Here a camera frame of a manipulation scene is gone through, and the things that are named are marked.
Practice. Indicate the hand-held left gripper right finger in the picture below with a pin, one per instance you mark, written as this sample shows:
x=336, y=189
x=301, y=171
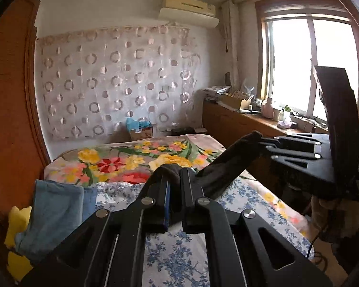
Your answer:
x=188, y=203

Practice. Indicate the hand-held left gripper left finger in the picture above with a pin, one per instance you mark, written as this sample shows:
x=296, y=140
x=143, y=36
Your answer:
x=167, y=209

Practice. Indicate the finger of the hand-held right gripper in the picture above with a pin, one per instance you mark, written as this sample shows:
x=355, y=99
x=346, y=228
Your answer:
x=293, y=145
x=293, y=159

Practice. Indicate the black pants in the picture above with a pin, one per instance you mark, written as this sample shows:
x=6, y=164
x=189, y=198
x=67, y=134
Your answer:
x=227, y=164

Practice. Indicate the pink tissue pack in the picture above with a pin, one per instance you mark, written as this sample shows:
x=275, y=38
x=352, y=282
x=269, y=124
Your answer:
x=283, y=124

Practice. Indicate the green-capped bottle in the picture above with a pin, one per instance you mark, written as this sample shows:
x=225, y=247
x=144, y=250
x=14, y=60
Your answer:
x=286, y=113

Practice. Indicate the pink bottle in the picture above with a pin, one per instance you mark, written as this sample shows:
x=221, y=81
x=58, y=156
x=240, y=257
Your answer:
x=267, y=107

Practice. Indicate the blue floral blanket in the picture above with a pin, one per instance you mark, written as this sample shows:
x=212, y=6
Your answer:
x=173, y=260

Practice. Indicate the long wooden cabinet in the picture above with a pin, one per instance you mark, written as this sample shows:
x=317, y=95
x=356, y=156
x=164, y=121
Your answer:
x=227, y=125

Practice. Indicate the colourful floral bedsheet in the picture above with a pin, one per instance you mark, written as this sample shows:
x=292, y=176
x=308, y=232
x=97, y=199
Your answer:
x=113, y=161

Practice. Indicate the open cardboard box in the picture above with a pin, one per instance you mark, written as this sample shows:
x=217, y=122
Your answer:
x=235, y=101

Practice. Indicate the window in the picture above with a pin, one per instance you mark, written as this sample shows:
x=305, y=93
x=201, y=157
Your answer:
x=293, y=65

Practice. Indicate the small cardboard box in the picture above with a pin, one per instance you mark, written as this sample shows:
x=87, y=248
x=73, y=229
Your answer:
x=142, y=134

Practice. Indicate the blue cloth in box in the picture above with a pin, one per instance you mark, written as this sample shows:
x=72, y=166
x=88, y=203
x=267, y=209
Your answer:
x=136, y=123

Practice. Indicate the stack of papers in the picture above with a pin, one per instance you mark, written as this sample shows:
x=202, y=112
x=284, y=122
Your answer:
x=217, y=93

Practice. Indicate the light blue folded jeans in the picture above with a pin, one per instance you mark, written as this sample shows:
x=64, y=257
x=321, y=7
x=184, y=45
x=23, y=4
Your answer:
x=56, y=215

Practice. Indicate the white window drape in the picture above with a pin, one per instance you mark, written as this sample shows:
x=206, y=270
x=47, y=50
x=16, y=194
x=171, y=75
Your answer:
x=233, y=44

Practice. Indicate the circle-patterned sheer curtain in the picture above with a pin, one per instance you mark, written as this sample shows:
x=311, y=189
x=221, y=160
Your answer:
x=116, y=80

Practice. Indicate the yellow cloth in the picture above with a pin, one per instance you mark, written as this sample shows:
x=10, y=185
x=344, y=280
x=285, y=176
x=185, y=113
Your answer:
x=16, y=224

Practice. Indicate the beige air conditioner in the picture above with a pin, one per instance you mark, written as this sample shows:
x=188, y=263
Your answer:
x=188, y=13

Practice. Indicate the brown wooden wardrobe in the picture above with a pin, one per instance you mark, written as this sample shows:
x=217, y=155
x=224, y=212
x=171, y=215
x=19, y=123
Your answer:
x=9, y=110

